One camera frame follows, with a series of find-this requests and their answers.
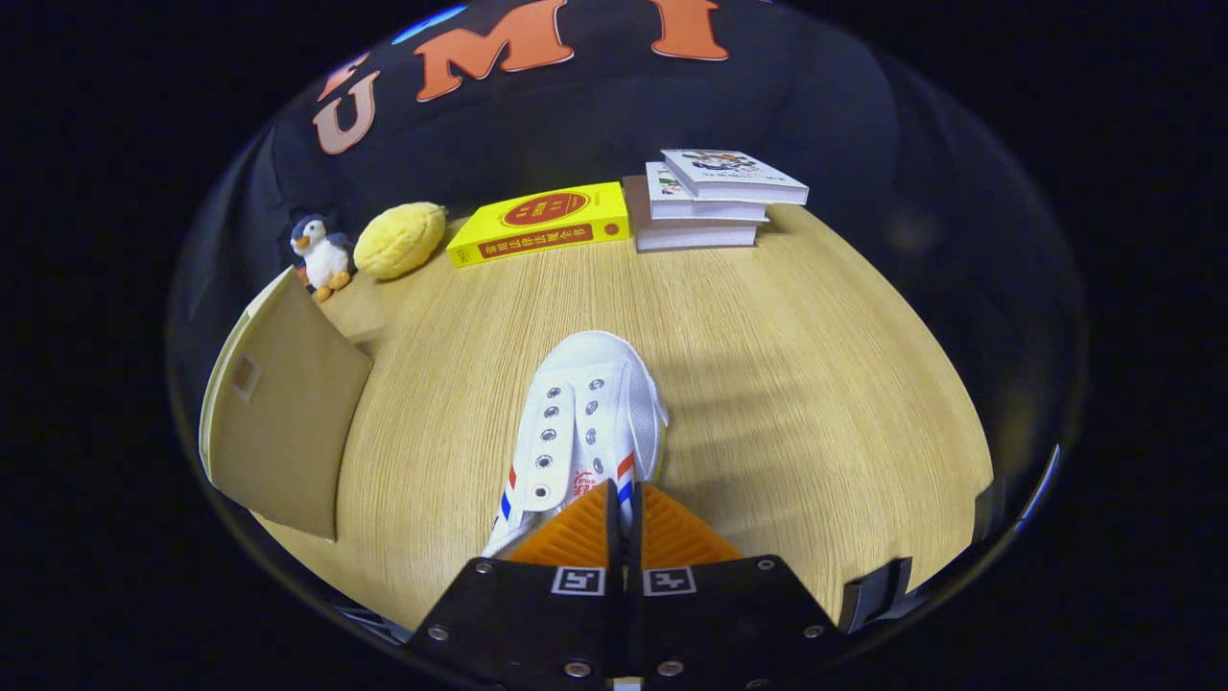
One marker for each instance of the penguin plush toy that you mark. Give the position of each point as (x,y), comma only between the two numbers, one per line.
(324,254)

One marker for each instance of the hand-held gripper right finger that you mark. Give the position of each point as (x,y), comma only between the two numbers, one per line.
(639,576)

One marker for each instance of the yellow book with red circle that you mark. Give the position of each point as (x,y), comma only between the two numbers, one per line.
(547,216)

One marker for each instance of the yellow round plush ball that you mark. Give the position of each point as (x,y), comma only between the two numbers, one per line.
(398,240)

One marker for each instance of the beige storage box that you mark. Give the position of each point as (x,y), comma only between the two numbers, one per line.
(288,413)

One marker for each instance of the black backdrop cloth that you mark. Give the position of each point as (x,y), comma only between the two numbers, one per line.
(815,96)

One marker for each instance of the white paperback book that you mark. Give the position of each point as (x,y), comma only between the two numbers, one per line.
(672,197)

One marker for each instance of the white canvas shoe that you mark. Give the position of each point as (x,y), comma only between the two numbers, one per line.
(595,384)

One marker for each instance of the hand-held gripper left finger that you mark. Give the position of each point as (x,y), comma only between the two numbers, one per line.
(613,557)

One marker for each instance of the brown cover book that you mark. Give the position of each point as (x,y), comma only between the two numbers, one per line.
(691,235)

